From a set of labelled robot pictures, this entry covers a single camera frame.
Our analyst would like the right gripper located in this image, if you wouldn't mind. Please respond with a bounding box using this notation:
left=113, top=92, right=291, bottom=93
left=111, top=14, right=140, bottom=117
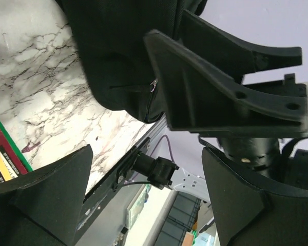
left=145, top=31, right=308, bottom=190

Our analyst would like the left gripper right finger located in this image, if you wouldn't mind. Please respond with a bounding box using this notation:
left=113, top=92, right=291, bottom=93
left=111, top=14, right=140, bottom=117
left=202, top=148, right=308, bottom=245

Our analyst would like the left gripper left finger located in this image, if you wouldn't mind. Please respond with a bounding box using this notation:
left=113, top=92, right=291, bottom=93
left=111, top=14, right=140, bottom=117
left=0, top=145, right=93, bottom=245

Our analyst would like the black backpack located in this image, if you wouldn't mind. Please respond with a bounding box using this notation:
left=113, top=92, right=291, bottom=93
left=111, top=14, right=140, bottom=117
left=58, top=1, right=206, bottom=124

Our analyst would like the dark red book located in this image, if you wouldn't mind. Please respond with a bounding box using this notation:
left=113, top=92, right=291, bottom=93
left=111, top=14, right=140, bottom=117
left=0, top=121, right=33, bottom=177

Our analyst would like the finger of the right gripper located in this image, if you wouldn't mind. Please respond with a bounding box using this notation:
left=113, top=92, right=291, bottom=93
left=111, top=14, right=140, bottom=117
left=181, top=11, right=302, bottom=84

